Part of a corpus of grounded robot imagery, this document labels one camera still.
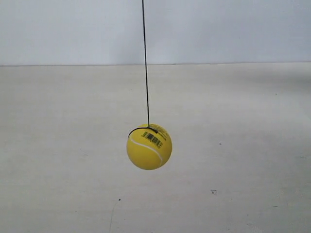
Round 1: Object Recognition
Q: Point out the thin black hanging string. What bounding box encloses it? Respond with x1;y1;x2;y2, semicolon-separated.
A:
141;0;151;128

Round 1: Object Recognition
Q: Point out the yellow tennis ball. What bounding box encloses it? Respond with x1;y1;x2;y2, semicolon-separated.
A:
126;124;173;170

